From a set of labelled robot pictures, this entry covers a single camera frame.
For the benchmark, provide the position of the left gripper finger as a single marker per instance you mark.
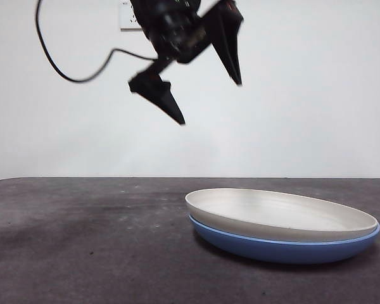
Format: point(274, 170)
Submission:
point(228, 38)
point(158, 92)

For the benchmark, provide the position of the white round plate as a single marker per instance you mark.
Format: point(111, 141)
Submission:
point(272, 215)

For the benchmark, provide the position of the blue round plate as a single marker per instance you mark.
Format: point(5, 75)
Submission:
point(272, 253)

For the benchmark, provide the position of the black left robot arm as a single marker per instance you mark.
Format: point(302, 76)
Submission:
point(158, 4)

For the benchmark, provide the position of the white wall socket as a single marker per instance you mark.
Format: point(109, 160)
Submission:
point(126, 19)

